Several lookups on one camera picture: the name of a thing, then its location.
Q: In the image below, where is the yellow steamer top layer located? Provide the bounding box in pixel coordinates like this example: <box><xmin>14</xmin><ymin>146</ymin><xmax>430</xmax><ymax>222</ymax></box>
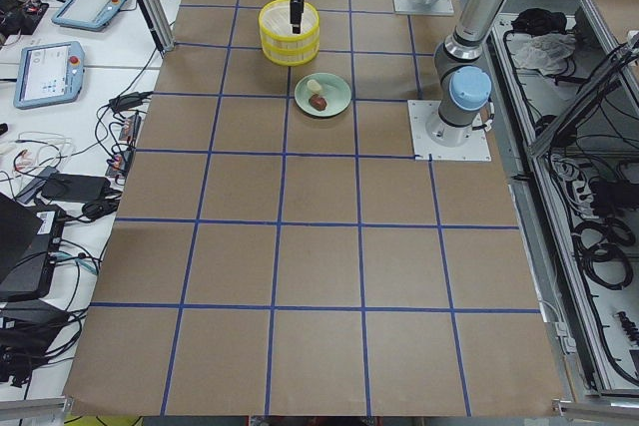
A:
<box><xmin>258</xmin><ymin>0</ymin><xmax>320</xmax><ymax>49</ymax></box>

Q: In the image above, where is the yellow steamer layer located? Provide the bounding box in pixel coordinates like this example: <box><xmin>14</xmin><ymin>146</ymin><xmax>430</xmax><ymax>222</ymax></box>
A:
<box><xmin>262</xmin><ymin>41</ymin><xmax>320</xmax><ymax>67</ymax></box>
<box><xmin>258</xmin><ymin>0</ymin><xmax>320</xmax><ymax>49</ymax></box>

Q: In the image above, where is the white bun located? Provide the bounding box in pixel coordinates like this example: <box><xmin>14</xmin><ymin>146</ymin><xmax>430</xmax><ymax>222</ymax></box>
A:
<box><xmin>306</xmin><ymin>78</ymin><xmax>322</xmax><ymax>95</ymax></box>

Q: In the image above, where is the brown bun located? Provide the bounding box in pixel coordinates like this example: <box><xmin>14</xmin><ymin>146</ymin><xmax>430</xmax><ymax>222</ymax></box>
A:
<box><xmin>309</xmin><ymin>94</ymin><xmax>327</xmax><ymax>112</ymax></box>

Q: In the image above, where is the yellow steamer bottom layer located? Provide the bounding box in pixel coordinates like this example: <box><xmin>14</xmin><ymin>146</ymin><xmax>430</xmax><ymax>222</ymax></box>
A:
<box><xmin>262</xmin><ymin>41</ymin><xmax>320</xmax><ymax>67</ymax></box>

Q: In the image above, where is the green plate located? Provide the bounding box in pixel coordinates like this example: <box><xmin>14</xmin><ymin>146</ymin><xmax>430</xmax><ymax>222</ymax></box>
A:
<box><xmin>294</xmin><ymin>73</ymin><xmax>351</xmax><ymax>118</ymax></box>

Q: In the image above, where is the far teach pendant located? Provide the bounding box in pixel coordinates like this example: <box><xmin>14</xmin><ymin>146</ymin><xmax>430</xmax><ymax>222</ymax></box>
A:
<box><xmin>52</xmin><ymin>0</ymin><xmax>128</xmax><ymax>32</ymax></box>

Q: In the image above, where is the teach pendant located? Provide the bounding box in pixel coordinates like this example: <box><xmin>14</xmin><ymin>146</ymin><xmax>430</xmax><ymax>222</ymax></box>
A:
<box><xmin>52</xmin><ymin>0</ymin><xmax>128</xmax><ymax>32</ymax></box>
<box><xmin>13</xmin><ymin>41</ymin><xmax>85</xmax><ymax>110</ymax></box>

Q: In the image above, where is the near teach pendant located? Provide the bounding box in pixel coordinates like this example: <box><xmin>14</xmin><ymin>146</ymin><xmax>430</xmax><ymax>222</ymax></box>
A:
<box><xmin>13</xmin><ymin>41</ymin><xmax>85</xmax><ymax>110</ymax></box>

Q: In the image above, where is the white crumpled cloth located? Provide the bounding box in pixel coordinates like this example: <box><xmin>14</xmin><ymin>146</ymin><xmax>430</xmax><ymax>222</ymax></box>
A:
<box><xmin>512</xmin><ymin>33</ymin><xmax>577</xmax><ymax>76</ymax></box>

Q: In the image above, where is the black power adapter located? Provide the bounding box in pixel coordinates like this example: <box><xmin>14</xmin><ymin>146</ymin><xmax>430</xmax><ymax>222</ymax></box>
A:
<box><xmin>41</xmin><ymin>173</ymin><xmax>110</xmax><ymax>203</ymax></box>

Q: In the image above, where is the black laptop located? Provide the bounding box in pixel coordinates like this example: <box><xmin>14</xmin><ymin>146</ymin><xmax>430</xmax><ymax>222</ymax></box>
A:
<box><xmin>1</xmin><ymin>195</ymin><xmax>65</xmax><ymax>302</ymax></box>

